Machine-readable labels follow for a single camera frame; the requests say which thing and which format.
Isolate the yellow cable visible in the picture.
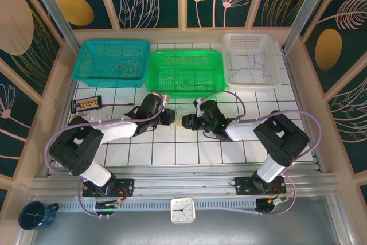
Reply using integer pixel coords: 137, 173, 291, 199
170, 108, 184, 130
114, 60, 139, 75

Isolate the white cable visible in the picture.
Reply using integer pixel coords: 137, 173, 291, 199
159, 77, 220, 92
170, 107, 184, 130

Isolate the green plastic basket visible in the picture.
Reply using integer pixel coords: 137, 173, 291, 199
145, 49, 227, 99

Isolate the blue cable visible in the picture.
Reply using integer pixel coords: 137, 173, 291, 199
229, 52, 273, 84

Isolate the clear plastic block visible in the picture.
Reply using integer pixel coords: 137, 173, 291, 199
76, 110, 100, 122

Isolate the black connector board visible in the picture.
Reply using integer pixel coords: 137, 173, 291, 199
71, 95, 103, 114

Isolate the teal plastic basket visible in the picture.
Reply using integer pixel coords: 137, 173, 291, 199
71, 40, 152, 88

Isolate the white plastic basket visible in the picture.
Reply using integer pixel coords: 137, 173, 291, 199
222, 32, 282, 87

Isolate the white square clock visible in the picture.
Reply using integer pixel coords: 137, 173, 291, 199
170, 197, 196, 224

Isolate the black controller board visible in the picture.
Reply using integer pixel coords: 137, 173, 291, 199
256, 197, 288, 216
94, 200, 121, 217

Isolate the dark blue mug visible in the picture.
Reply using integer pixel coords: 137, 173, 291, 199
18, 201, 60, 231

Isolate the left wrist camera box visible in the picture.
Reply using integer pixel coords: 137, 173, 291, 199
151, 91, 170, 106

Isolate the red black wire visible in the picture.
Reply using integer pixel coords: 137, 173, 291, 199
101, 102, 135, 108

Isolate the aluminium rail frame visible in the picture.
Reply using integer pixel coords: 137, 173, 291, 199
28, 164, 338, 200

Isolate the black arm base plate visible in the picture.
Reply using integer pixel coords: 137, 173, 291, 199
234, 176, 287, 197
82, 178, 135, 199

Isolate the grey slotted cable duct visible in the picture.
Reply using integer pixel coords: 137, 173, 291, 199
56, 200, 259, 212

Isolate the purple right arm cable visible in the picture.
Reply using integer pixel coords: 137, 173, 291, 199
205, 90, 321, 217

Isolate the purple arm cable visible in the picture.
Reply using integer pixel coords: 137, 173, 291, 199
45, 95, 170, 219
205, 90, 321, 217

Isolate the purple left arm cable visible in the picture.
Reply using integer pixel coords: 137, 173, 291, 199
45, 95, 170, 219

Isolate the aluminium corner post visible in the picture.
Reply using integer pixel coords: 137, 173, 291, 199
22, 0, 84, 56
280, 0, 336, 54

